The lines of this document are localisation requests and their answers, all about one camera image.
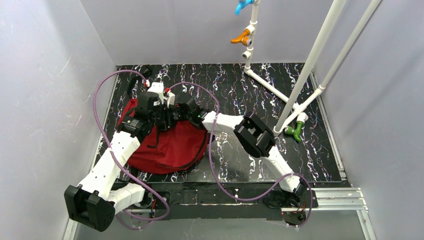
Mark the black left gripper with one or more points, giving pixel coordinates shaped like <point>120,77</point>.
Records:
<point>162,118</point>

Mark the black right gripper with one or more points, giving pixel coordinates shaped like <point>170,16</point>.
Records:
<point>177,110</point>

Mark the red student backpack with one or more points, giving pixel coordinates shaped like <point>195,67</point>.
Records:
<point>172,150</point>

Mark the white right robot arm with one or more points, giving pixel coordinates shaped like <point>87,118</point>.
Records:
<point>253,134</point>

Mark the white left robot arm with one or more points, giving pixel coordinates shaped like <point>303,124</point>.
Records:
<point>93,202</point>

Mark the orange pipe valve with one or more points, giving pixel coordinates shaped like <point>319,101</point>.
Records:
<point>243,38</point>

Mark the green pipe valve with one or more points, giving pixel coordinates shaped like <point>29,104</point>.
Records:
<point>295,132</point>

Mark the blue pipe valve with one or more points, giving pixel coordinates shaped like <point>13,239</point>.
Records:
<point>241,5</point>

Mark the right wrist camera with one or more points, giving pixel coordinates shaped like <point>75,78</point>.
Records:
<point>169,96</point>

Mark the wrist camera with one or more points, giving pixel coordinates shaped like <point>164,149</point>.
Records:
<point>155,87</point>
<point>169,96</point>

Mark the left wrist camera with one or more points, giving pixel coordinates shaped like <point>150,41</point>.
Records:
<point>155,87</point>

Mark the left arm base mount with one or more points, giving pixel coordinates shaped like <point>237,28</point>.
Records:
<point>150,198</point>

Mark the white PVC pipe frame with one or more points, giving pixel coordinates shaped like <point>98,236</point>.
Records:
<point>300,27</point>

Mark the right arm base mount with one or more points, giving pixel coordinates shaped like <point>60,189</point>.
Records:
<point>294,210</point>

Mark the aluminium front rail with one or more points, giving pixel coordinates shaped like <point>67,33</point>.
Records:
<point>206,201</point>

